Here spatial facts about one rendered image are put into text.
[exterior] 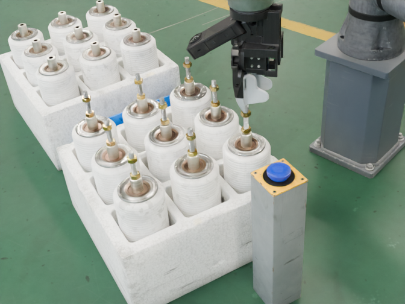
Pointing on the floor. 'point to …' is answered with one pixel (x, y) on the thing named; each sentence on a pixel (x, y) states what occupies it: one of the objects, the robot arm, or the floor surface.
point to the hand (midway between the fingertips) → (241, 104)
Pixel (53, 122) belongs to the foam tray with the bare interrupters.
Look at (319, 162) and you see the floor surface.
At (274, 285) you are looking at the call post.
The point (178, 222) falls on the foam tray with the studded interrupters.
